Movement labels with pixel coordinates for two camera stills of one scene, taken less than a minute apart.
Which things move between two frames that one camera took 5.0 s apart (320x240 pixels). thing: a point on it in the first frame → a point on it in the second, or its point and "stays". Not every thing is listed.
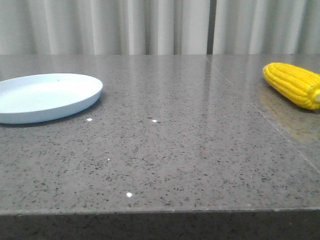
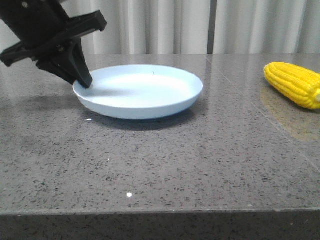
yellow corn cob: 300,86 stays
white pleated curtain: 156,27 stays
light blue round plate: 34,97 → 140,91
